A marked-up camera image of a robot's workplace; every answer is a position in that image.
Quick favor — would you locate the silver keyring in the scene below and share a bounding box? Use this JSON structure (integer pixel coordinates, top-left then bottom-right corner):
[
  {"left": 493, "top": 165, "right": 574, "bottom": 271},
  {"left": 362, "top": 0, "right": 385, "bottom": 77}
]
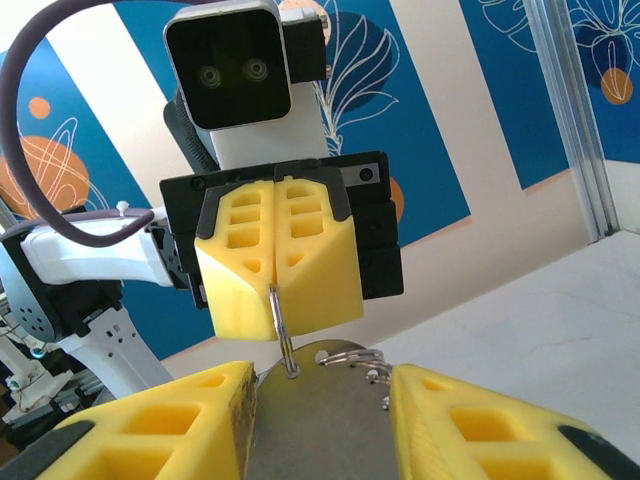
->
[{"left": 267, "top": 283, "right": 394, "bottom": 412}]

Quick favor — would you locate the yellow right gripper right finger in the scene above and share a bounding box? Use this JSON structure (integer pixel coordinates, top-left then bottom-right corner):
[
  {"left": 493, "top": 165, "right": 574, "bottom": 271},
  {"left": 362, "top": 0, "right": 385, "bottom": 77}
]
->
[{"left": 388, "top": 363, "right": 640, "bottom": 480}]

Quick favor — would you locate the aluminium frame post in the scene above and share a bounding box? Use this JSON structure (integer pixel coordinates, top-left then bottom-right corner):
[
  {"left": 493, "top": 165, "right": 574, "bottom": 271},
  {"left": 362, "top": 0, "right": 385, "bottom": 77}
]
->
[{"left": 524, "top": 0, "right": 621, "bottom": 244}]

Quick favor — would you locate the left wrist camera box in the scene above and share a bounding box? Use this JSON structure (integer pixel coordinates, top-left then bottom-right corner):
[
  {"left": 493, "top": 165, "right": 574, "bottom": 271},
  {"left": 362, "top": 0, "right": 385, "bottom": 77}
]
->
[{"left": 163, "top": 0, "right": 295, "bottom": 132}]

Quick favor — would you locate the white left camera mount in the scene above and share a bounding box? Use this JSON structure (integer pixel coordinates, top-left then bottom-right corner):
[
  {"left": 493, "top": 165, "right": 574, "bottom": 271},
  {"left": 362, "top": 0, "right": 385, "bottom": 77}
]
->
[{"left": 202, "top": 79, "right": 329, "bottom": 169}]

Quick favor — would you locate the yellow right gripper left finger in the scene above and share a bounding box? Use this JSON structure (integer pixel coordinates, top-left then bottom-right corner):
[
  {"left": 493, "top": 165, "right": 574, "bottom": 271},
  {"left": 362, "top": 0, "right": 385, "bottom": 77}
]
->
[{"left": 12, "top": 359, "right": 259, "bottom": 480}]

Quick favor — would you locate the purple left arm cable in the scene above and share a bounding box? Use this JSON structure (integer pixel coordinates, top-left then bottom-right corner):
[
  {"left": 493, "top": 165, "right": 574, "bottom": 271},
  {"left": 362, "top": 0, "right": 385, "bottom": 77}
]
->
[{"left": 0, "top": 4, "right": 156, "bottom": 247}]

